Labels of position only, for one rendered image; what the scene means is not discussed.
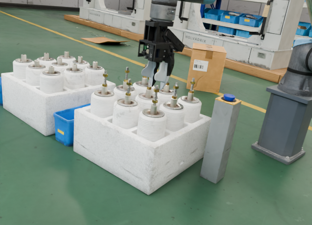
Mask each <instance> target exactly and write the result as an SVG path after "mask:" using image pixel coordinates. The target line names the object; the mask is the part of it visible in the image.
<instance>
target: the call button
mask: <svg viewBox="0 0 312 225"><path fill-rule="evenodd" d="M223 97H224V99H225V100H228V101H233V100H234V99H235V96H234V95H232V94H224V95H223Z"/></svg>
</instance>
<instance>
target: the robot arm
mask: <svg viewBox="0 0 312 225"><path fill-rule="evenodd" d="M177 1H184V2H191V3H199V4H203V5H204V4H208V5H211V4H213V3H214V2H215V1H216V0H151V6H150V15H149V17H150V18H151V19H150V20H145V28H144V37H143V39H140V40H139V47H138V57H143V56H144V58H145V59H148V65H147V67H145V68H144V69H143V70H142V72H141V74H142V76H146V77H149V81H150V85H151V87H153V86H154V84H155V82H156V81H159V82H160V90H162V89H163V88H164V86H165V85H166V83H167V81H168V79H169V77H170V75H171V73H172V70H173V68H174V63H175V59H174V54H175V53H173V51H175V52H182V51H183V49H184V47H185V45H184V44H183V43H182V42H181V41H180V40H179V39H178V37H177V36H176V35H175V34H174V33H173V32H172V31H171V30H170V29H168V26H170V27H172V26H173V24H174V22H173V21H174V20H175V14H176V7H177ZM305 1H306V5H307V9H308V13H309V17H310V22H311V26H312V0H305ZM140 45H143V51H142V53H140ZM163 61H165V62H163ZM160 62H161V63H160ZM159 66H160V67H159ZM158 67H159V71H158V72H157V69H158ZM278 89H279V90H281V91H283V92H286V93H289V94H293V95H297V96H306V97H312V39H306V38H298V39H296V40H295V43H294V46H293V47H292V53H291V57H290V60H289V64H288V67H287V70H286V73H285V74H284V76H283V77H282V79H281V80H280V82H279V84H278Z"/></svg>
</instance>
